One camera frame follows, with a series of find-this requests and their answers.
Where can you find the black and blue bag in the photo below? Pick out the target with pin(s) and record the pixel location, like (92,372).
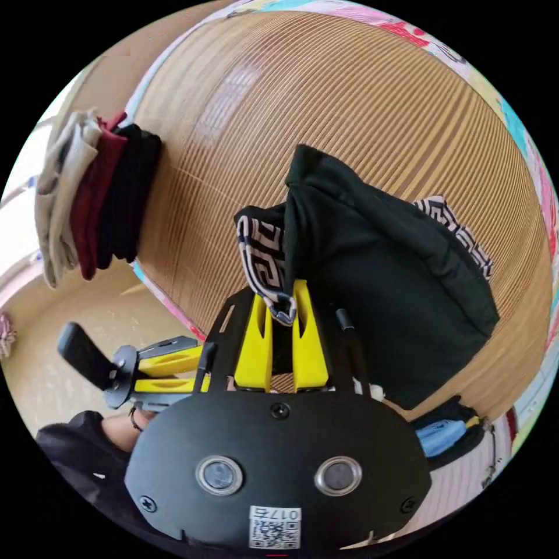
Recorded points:
(441,434)

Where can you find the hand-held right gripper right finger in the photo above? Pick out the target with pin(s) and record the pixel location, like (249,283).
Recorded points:
(311,362)

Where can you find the person's left hand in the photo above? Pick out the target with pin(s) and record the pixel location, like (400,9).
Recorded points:
(147,417)

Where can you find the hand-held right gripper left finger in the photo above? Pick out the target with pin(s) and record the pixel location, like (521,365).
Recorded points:
(251,362)

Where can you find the person's body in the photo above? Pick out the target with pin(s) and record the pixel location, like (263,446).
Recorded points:
(83,467)

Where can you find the person's left forearm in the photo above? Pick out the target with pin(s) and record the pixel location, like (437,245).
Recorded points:
(119,432)

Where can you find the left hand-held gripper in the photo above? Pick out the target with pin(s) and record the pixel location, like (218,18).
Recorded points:
(123,379)

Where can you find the pile of clothes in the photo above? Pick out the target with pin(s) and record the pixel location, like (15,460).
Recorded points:
(105,196)

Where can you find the black long sleeve patterned trim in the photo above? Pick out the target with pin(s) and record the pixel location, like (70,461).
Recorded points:
(384,284)

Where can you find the bed with woven mat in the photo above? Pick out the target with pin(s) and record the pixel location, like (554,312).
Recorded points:
(305,87)

